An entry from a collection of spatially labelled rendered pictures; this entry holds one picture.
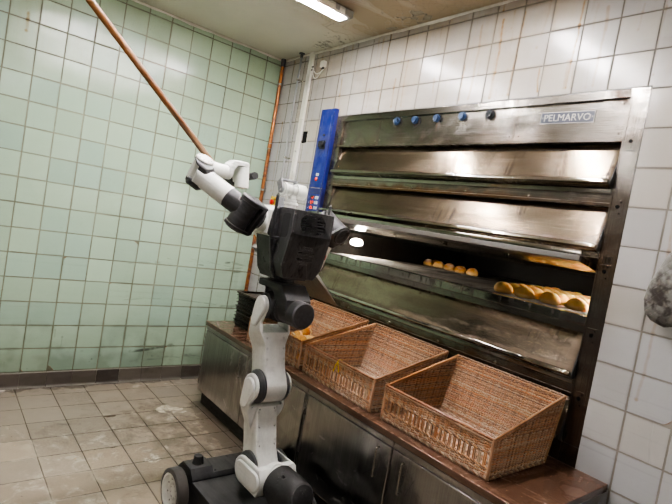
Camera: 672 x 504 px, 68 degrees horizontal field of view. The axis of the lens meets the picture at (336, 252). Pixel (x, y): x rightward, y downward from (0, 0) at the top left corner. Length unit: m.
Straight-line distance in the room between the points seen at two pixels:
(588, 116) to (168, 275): 2.90
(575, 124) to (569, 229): 0.46
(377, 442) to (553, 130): 1.56
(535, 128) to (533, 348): 0.99
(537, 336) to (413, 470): 0.79
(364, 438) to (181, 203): 2.29
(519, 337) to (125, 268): 2.63
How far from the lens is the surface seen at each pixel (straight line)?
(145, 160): 3.78
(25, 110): 3.64
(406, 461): 2.15
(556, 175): 2.39
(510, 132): 2.60
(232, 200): 2.09
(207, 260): 4.01
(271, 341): 2.23
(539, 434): 2.20
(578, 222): 2.33
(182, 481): 2.46
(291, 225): 2.01
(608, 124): 2.39
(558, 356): 2.33
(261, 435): 2.32
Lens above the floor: 1.37
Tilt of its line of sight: 3 degrees down
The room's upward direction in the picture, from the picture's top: 10 degrees clockwise
